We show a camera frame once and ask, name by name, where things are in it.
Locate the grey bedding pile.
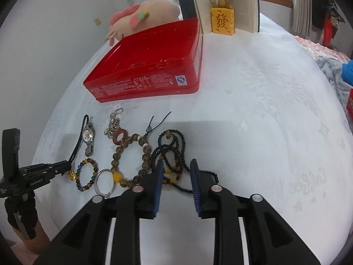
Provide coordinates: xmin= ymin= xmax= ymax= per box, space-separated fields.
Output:
xmin=315 ymin=57 xmax=352 ymax=109

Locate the white tablecloth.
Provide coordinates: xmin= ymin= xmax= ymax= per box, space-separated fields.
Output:
xmin=33 ymin=16 xmax=352 ymax=264

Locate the silver wrist watch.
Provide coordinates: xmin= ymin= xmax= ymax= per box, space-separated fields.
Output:
xmin=81 ymin=122 xmax=94 ymax=157

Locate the brown wooden bead bracelet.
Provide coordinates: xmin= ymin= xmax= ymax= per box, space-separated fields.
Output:
xmin=110 ymin=111 xmax=172 ymax=189

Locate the large red tin box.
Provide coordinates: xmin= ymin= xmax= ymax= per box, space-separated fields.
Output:
xmin=83 ymin=18 xmax=203 ymax=103

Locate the mouse figurine yellow block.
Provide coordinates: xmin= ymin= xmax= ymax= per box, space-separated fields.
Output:
xmin=209 ymin=0 xmax=235 ymax=35

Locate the blue knitted cloth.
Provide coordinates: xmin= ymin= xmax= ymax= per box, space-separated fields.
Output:
xmin=342 ymin=60 xmax=353 ymax=86

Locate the thin silver bangle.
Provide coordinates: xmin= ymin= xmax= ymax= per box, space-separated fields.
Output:
xmin=94 ymin=169 xmax=117 ymax=199

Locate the open book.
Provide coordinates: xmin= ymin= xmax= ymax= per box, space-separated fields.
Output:
xmin=178 ymin=0 xmax=260 ymax=35

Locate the multicolour bead bracelet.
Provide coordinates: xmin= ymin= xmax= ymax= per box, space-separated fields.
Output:
xmin=75 ymin=157 xmax=99 ymax=192

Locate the pink plush toy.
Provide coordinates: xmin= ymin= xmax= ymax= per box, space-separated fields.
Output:
xmin=107 ymin=0 xmax=181 ymax=46

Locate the grey curtain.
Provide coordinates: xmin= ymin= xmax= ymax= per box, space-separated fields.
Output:
xmin=292 ymin=0 xmax=312 ymax=38

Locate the black bead necklace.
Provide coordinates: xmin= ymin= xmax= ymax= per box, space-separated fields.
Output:
xmin=149 ymin=129 xmax=220 ymax=194

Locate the black cord gold charm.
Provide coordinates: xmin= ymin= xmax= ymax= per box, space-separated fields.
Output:
xmin=68 ymin=114 xmax=89 ymax=181

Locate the small red tin box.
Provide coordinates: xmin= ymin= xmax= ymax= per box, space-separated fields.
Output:
xmin=346 ymin=89 xmax=353 ymax=120

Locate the silver chain brown ring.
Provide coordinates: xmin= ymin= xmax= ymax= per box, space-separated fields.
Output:
xmin=103 ymin=107 xmax=129 ymax=146

